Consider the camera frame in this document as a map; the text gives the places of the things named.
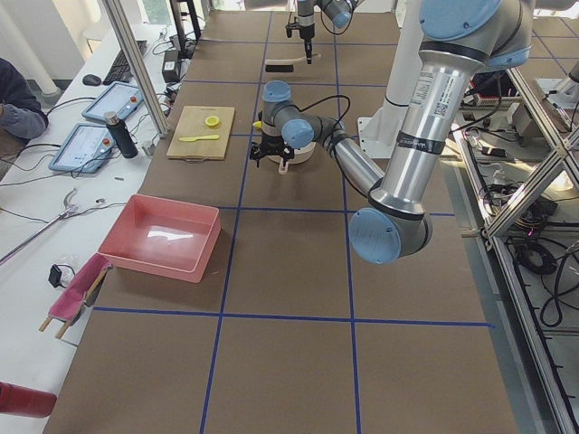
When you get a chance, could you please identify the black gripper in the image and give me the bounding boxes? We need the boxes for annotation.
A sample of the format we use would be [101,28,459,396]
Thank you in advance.
[250,133,292,165]
[285,15,315,64]

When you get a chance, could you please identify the beige plastic dustpan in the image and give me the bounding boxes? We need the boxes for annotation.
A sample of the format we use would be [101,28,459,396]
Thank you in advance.
[267,142,316,175]

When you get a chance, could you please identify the beige hand brush black bristles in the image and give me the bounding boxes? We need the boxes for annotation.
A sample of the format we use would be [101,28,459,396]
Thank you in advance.
[264,53,321,73]

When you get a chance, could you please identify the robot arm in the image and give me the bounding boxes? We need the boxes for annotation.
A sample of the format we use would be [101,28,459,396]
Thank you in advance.
[285,0,362,67]
[250,1,535,264]

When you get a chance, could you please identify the person forearm dark sleeve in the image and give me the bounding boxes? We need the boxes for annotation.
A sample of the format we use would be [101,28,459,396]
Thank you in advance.
[1,59,49,157]

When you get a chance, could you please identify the pink plastic bin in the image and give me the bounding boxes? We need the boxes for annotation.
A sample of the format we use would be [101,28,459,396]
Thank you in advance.
[99,194,221,283]

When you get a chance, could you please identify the yellow lemon slice toy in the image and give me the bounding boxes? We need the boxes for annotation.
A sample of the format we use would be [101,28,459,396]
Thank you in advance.
[204,116,221,128]

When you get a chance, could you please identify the yellow plastic knife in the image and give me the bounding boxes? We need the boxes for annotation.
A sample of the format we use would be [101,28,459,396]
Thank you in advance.
[178,134,220,143]

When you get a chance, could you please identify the bamboo cutting board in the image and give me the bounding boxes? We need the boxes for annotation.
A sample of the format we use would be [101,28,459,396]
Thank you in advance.
[166,106,235,160]

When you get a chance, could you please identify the black power adapter box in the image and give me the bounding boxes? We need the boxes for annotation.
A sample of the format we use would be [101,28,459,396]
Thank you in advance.
[162,49,181,83]

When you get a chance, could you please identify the black water bottle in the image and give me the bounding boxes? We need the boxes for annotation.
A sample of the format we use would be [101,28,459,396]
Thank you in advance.
[104,111,138,158]

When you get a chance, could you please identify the blue tablet far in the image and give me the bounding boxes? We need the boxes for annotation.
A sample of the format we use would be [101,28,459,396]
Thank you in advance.
[81,81,143,123]

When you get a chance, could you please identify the blue tablet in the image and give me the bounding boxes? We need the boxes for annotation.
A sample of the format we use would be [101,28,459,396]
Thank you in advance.
[49,123,116,175]
[81,81,143,123]

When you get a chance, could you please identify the black keyboard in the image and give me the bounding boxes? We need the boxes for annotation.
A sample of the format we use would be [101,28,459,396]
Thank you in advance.
[101,51,133,86]

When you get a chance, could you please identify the blue tablet near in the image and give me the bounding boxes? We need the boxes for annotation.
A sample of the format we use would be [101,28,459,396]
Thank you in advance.
[49,123,116,175]

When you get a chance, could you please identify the black computer mouse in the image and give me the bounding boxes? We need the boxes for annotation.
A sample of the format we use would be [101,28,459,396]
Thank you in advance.
[82,74,102,87]

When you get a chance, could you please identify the metal grabber tool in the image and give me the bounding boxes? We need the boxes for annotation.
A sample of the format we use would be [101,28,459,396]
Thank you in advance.
[0,188,81,267]

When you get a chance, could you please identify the small black clip device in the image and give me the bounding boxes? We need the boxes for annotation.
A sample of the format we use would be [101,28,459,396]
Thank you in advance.
[48,264,76,288]

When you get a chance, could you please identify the pink fabric wooden stand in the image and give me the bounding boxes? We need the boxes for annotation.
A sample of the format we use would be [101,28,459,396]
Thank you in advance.
[38,253,112,339]

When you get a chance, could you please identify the red cylinder bottle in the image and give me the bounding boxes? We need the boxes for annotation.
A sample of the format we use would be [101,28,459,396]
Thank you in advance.
[1,382,57,419]

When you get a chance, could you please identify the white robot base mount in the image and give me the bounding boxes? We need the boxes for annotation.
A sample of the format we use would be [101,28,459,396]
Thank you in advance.
[357,0,423,158]

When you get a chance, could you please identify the aluminium frame post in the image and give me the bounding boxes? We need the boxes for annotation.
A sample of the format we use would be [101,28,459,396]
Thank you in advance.
[102,0,169,138]

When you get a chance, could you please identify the aluminium frame rail right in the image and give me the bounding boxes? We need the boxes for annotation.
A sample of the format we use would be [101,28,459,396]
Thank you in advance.
[452,60,578,433]

